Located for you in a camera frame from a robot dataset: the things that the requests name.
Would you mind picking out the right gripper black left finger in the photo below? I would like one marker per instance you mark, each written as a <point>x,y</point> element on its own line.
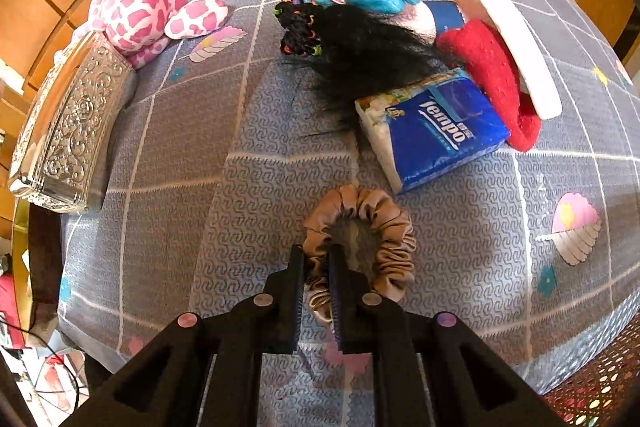
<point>267,323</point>

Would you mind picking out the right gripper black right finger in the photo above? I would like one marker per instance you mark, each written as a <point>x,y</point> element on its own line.
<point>367,322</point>

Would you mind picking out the brown satin scrunchie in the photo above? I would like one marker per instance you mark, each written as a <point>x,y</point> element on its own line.
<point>393,267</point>

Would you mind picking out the grey checked bed sheet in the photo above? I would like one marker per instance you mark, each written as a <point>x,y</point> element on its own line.
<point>216,165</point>

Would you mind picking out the blue Tempo tissue pack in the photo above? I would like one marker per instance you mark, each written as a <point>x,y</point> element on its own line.
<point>425,130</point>

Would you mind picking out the black hair wig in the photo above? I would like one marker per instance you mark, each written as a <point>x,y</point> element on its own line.
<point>356,54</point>

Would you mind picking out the silver embossed tissue box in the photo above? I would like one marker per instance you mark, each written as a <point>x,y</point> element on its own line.
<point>59,161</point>

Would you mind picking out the gold rectangular box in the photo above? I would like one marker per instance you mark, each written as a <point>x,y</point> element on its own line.
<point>20,264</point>

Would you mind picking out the red white santa hat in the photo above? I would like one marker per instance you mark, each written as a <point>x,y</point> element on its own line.
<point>493,42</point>

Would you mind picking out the pink white plush toy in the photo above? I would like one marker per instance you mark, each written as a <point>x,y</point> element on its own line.
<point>141,29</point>

